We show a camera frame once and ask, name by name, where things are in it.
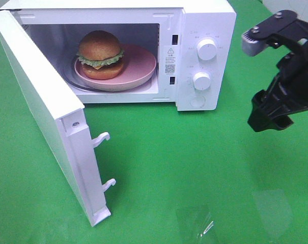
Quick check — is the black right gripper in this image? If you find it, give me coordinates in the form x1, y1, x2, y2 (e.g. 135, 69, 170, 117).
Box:
241, 10, 308, 132

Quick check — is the white round door button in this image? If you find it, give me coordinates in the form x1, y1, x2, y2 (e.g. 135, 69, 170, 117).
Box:
190, 96, 206, 108

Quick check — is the pink round plate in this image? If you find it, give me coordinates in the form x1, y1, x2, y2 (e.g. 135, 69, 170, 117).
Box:
74, 44, 156, 92

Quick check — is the burger with lettuce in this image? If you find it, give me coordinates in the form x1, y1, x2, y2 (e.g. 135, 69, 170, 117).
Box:
77, 30, 124, 80

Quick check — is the white microwave door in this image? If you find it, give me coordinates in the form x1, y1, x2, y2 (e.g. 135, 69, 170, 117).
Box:
0, 10, 116, 226

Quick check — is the lower white round knob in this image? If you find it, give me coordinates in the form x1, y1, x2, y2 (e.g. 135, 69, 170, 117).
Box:
193, 72, 211, 90

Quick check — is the white round knob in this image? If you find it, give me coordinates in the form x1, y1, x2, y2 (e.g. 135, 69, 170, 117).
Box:
197, 38, 217, 61
193, 72, 211, 90

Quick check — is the upper white round knob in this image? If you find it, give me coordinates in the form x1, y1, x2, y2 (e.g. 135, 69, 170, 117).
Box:
197, 38, 217, 61

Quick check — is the white microwave oven body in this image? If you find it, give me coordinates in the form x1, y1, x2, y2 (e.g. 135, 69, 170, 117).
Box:
0, 1, 236, 111

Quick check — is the white warning label sticker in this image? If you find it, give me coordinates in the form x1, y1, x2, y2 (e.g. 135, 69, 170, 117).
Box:
163, 45, 178, 75

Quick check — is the green table mat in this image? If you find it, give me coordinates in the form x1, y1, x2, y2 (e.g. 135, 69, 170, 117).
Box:
0, 1, 308, 243

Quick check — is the glass microwave turntable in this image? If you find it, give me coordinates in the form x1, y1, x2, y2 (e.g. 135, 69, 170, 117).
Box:
63, 74, 103, 93

